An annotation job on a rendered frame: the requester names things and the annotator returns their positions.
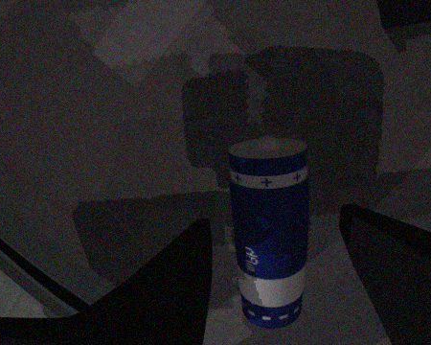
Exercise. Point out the blue and white battery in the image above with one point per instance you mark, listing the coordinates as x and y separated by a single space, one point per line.
269 197

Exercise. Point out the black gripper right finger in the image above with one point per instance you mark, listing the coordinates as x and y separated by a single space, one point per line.
393 260

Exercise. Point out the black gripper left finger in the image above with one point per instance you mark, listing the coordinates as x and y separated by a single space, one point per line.
164 303

